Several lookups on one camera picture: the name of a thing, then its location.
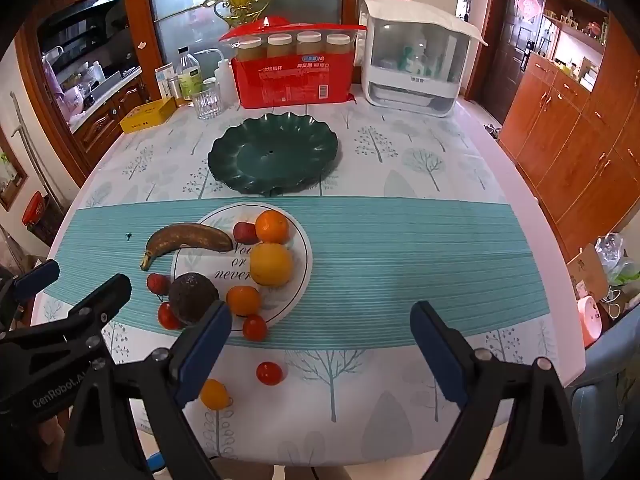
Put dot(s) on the blue grey chair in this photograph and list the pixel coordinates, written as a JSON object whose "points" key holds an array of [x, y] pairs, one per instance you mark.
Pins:
{"points": [[605, 410]]}

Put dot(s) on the white countertop sterilizer cabinet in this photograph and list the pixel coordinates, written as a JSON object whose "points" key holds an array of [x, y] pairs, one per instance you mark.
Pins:
{"points": [[417, 85]]}

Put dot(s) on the red paper cup bag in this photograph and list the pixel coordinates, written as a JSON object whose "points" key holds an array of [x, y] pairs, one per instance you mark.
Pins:
{"points": [[295, 82]]}

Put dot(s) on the red cherry tomato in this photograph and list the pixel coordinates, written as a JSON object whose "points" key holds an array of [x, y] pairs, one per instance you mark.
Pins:
{"points": [[255, 327], [269, 373], [168, 316]]}

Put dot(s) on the frosted glass door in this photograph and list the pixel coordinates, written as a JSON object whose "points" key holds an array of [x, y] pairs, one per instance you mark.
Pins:
{"points": [[175, 0]]}

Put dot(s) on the wooden picture frame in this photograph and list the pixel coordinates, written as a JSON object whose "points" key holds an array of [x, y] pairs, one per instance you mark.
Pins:
{"points": [[20, 170]]}

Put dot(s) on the black range hood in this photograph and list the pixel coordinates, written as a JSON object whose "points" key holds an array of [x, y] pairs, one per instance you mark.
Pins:
{"points": [[85, 25]]}

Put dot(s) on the dark green scalloped plate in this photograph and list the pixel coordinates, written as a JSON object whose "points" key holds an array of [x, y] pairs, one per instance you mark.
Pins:
{"points": [[272, 157]]}

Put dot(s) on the clear glass tumbler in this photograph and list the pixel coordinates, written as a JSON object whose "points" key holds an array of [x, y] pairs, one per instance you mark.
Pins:
{"points": [[206, 102]]}

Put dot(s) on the wooden kitchen base cabinet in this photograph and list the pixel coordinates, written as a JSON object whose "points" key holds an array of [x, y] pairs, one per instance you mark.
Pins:
{"points": [[105, 125]]}

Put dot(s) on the dark avocado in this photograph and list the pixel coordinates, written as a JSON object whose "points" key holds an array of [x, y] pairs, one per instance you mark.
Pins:
{"points": [[192, 297]]}

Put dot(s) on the yellow flat box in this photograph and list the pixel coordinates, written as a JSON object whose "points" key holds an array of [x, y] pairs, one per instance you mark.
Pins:
{"points": [[146, 114]]}

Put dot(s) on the clear bottle green label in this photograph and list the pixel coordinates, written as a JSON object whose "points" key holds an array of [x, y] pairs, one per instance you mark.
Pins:
{"points": [[189, 77]]}

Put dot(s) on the large orange tangerine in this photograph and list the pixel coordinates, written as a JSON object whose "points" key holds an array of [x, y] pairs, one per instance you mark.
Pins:
{"points": [[272, 226]]}

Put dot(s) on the red door decoration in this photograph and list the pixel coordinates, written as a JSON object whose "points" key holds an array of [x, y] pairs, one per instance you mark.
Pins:
{"points": [[530, 7]]}

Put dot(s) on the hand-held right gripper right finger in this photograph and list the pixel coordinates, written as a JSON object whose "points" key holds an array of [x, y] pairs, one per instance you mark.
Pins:
{"points": [[435, 355]]}

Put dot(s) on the yellow kumquat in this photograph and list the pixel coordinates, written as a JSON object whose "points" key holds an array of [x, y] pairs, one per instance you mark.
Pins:
{"points": [[215, 394]]}

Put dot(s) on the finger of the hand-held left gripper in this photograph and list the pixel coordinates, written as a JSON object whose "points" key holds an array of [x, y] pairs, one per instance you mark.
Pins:
{"points": [[107, 297], [37, 277]]}

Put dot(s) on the small metal can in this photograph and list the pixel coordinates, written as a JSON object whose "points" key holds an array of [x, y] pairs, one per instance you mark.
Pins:
{"points": [[174, 91]]}

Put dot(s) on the white blue carton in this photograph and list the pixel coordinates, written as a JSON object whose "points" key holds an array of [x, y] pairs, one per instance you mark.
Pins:
{"points": [[164, 80]]}

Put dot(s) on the brown paper cup stack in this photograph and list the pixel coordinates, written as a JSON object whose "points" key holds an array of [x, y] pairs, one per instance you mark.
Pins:
{"points": [[250, 49], [340, 45], [279, 46], [309, 43]]}

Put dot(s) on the cardboard box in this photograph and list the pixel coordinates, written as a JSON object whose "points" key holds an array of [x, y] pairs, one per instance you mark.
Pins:
{"points": [[587, 270]]}

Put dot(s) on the pink round container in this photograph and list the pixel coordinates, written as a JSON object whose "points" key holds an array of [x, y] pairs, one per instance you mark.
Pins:
{"points": [[592, 320]]}

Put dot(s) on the large yellow orange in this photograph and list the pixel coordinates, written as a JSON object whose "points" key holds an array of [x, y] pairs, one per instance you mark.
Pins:
{"points": [[270, 264]]}

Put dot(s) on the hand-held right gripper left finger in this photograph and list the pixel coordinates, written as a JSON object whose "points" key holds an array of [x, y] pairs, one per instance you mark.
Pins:
{"points": [[205, 355]]}

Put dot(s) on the brown overripe banana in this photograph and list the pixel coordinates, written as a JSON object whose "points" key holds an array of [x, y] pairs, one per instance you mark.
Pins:
{"points": [[190, 239]]}

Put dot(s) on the wooden wall cabinet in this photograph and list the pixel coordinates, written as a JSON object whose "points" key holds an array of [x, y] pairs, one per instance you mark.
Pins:
{"points": [[575, 150]]}

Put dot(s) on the white tree print tablecloth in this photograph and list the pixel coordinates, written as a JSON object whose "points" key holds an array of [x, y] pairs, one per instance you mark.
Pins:
{"points": [[400, 170]]}

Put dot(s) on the small orange tangerine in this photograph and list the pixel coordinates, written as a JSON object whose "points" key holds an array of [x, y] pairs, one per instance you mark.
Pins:
{"points": [[243, 300]]}

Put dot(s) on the clear plastic bag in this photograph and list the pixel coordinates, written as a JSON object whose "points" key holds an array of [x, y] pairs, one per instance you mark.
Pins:
{"points": [[615, 255]]}

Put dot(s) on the white squeeze bottle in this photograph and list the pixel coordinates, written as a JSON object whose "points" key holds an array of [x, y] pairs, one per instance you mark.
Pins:
{"points": [[226, 82]]}

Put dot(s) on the dark brown entrance door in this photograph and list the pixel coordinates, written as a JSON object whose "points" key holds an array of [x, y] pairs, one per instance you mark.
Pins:
{"points": [[515, 70]]}

